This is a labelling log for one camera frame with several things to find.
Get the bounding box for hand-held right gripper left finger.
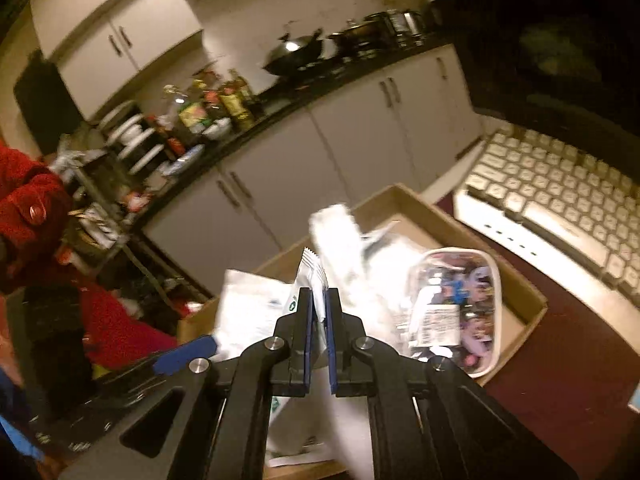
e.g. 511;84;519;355
60;287;321;480

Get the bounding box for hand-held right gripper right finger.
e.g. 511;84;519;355
325;286;581;480

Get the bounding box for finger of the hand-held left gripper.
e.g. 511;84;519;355
90;335;218;401

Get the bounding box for white pouch with blue print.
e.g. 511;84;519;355
212;269;301;361
357;225;418;353

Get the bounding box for long white green-print packet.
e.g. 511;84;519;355
265;247;376;480

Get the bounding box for clear pouch with purple print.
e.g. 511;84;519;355
400;247;503;378

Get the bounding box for brown cardboard box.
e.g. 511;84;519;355
177;183;548;480

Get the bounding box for person's red coat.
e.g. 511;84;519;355
75;287;178;368

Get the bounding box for white kitchen base cabinets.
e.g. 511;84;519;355
142;42;483;267

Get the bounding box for dish rack with plates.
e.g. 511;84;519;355
97;100;171;177

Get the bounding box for black kitchen countertop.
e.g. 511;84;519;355
130;30;451;221

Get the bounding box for black appliance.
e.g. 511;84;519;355
12;50;86;157

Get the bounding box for row of condiment bottles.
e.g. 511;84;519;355
162;67;266;136

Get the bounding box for white computer keyboard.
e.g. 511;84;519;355
452;127;640;308

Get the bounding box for black wok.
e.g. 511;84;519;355
262;22;326;77

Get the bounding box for dark cooking pot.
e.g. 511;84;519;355
327;19;382;57

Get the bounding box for silver kettle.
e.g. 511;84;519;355
385;7;427;41

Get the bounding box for black computer monitor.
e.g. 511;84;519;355
415;0;640;147

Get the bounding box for white kitchen wall cabinets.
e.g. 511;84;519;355
30;0;203;78

